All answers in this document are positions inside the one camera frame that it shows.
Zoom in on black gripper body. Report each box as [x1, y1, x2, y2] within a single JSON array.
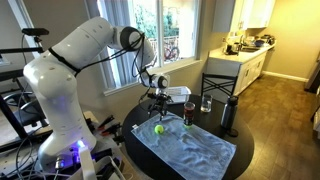
[[147, 88, 174, 110]]

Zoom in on yellow-green tennis ball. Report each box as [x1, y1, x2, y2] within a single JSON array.
[[154, 124, 165, 136]]

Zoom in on dark red cup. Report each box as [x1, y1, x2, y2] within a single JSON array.
[[182, 101, 197, 128]]

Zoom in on light blue towel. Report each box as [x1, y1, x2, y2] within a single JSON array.
[[130, 109, 237, 180]]

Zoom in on clear drinking glass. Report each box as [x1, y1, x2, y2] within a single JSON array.
[[200, 93, 214, 114]]

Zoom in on bicycle outside window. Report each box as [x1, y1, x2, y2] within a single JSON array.
[[162, 44, 181, 63]]

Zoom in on round black table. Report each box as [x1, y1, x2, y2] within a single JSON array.
[[121, 94, 255, 180]]

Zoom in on black metal chair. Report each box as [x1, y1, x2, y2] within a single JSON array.
[[200, 72, 239, 102]]

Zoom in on robot mounting cart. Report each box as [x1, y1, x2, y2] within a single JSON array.
[[0, 109, 135, 180]]

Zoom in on grey metal water bottle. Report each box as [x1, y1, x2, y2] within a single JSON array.
[[220, 95, 240, 131]]

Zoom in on white framed window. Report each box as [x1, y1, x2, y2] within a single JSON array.
[[84, 0, 205, 98]]

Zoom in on black bottle cap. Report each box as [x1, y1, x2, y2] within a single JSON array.
[[226, 128, 240, 138]]

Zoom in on black coffee maker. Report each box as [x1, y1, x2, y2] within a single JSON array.
[[224, 41, 242, 57]]

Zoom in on white kitchen counter cabinet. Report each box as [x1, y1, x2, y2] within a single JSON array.
[[206, 42, 277, 98]]

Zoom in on white vertical blinds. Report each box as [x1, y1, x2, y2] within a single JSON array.
[[97, 0, 142, 90]]

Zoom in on blue bowl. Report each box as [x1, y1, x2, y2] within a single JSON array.
[[253, 39, 266, 48]]

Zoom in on dark cooking pot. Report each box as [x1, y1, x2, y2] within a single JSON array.
[[261, 34, 276, 46]]

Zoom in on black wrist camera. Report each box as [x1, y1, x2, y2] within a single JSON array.
[[146, 92, 160, 101]]

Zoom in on red handled clamp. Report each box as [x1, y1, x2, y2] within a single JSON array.
[[101, 122, 123, 138], [96, 114, 116, 132]]

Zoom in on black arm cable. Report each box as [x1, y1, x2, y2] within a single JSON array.
[[47, 31, 158, 78]]

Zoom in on white wall cabinets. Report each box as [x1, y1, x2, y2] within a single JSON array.
[[211, 0, 277, 34]]

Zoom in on black camera on stand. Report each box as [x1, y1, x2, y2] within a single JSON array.
[[21, 27, 51, 51]]

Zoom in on black desk frame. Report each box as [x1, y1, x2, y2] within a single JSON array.
[[0, 46, 46, 155]]

